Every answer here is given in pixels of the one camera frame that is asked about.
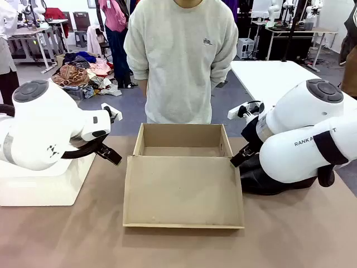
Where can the red garment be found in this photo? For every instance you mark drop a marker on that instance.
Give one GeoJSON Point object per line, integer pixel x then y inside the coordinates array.
{"type": "Point", "coordinates": [55, 15]}

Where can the pile of colourful clothes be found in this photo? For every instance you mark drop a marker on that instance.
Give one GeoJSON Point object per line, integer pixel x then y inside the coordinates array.
{"type": "Point", "coordinates": [78, 75]}

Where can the mannequin with pink shirt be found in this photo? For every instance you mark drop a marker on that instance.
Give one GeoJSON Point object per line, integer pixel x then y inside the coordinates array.
{"type": "Point", "coordinates": [115, 33]}

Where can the black leather shoe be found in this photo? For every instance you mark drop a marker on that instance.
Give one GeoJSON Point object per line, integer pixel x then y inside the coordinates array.
{"type": "Point", "coordinates": [259, 181]}

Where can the dark grey chair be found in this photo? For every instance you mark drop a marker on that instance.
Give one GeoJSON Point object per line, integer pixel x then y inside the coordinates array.
{"type": "Point", "coordinates": [81, 28]}

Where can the black stand pole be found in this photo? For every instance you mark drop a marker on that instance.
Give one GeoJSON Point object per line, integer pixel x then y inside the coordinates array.
{"type": "Point", "coordinates": [293, 30]}

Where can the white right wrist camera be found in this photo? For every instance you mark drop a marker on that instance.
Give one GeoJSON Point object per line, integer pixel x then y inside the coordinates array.
{"type": "Point", "coordinates": [242, 111]}

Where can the white table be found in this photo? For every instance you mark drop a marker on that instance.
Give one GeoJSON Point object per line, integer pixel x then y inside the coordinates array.
{"type": "Point", "coordinates": [267, 78]}

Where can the black desk with white top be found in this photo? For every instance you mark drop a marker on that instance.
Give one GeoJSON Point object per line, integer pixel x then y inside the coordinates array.
{"type": "Point", "coordinates": [293, 39]}

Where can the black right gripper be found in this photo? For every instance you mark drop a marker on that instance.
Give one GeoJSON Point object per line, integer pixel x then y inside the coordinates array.
{"type": "Point", "coordinates": [251, 134]}

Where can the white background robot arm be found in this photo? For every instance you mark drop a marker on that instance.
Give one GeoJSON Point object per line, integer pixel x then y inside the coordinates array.
{"type": "Point", "coordinates": [272, 12]}

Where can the white plastic storage bin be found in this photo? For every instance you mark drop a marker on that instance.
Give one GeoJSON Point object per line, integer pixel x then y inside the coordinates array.
{"type": "Point", "coordinates": [42, 187]}

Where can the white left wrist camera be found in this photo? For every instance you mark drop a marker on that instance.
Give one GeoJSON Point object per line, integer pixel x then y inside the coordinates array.
{"type": "Point", "coordinates": [113, 111]}

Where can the pale pink garment on chair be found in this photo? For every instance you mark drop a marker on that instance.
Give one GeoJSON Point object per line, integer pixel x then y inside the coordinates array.
{"type": "Point", "coordinates": [93, 42]}

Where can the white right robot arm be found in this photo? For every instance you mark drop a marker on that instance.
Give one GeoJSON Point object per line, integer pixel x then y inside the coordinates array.
{"type": "Point", "coordinates": [293, 111]}

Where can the person's right hand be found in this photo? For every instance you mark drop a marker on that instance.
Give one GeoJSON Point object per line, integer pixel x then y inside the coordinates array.
{"type": "Point", "coordinates": [143, 88]}

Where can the person in grey sweatshirt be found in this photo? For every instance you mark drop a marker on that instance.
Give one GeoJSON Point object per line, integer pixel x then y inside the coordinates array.
{"type": "Point", "coordinates": [181, 61]}

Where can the brown cardboard shoe box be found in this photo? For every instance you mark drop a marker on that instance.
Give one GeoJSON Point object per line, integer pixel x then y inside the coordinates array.
{"type": "Point", "coordinates": [182, 190]}

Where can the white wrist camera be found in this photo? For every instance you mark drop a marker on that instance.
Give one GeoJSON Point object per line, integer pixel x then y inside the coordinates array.
{"type": "Point", "coordinates": [113, 111]}
{"type": "Point", "coordinates": [242, 111]}

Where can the white computer case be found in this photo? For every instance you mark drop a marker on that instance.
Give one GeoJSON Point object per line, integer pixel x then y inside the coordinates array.
{"type": "Point", "coordinates": [245, 48]}

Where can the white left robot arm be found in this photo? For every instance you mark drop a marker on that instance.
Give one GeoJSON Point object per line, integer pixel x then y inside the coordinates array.
{"type": "Point", "coordinates": [42, 125]}

